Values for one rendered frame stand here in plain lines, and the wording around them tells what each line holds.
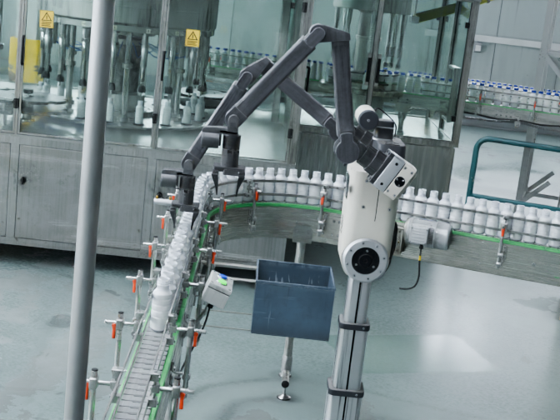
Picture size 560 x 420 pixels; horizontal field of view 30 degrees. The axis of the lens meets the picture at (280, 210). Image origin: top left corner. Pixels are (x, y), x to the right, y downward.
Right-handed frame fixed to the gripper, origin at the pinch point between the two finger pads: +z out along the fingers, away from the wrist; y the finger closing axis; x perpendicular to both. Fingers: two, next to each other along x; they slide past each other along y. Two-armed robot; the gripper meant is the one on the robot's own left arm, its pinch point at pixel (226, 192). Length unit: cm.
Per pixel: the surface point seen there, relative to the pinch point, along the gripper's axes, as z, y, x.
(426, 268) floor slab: 142, 147, 457
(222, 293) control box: 31.0, 2.4, -10.5
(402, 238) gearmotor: 47, 81, 154
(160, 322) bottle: 36.4, -15.3, -29.1
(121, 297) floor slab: 141, -70, 305
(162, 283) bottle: 24.2, -15.7, -28.0
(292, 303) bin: 53, 28, 55
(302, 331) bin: 64, 33, 55
